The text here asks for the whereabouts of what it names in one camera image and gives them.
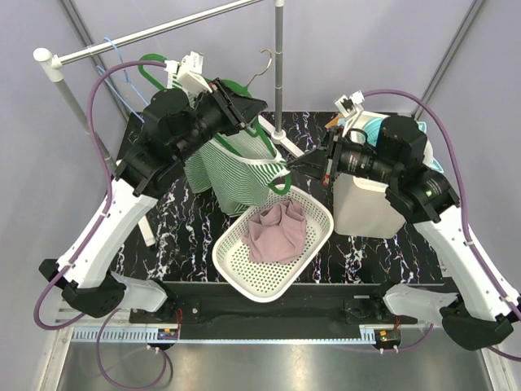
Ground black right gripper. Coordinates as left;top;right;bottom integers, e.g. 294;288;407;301
287;125;399;185

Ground green plastic hanger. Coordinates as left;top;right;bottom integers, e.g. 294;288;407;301
138;49;292;196

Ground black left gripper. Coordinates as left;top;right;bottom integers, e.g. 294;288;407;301
174;77;267;162

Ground white storage bin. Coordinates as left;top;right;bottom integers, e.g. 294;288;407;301
333;112;405;239

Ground pink tank top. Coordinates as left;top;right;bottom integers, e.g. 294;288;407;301
242;199;307;264

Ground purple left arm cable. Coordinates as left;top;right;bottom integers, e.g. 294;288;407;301
34;59;172;330

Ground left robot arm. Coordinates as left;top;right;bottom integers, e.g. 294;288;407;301
39;79;268;323

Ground black marble pattern mat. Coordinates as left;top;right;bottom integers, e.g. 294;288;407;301
91;110;443;284

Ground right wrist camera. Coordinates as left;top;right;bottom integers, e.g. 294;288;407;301
335;90;365;138

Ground light blue wire hanger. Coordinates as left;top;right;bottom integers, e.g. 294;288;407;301
95;37;148;122

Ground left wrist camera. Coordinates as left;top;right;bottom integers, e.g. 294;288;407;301
164;51;212;95

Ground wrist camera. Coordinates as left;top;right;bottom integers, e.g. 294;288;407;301
335;90;365;138
164;51;212;95

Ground white perforated plastic basket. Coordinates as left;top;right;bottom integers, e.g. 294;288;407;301
212;186;333;303

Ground green striped tank top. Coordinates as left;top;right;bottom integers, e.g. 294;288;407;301
169;75;290;217

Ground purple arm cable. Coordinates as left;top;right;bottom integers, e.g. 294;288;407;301
34;59;172;330
361;89;521;362

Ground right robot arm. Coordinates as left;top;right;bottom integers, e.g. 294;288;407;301
289;115;520;351

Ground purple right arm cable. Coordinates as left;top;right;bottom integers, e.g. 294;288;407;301
361;89;521;362

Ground white metal clothes rack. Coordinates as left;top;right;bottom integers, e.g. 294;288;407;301
33;0;306;248

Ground teal cat ear headphones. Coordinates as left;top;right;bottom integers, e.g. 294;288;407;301
339;113;444;172

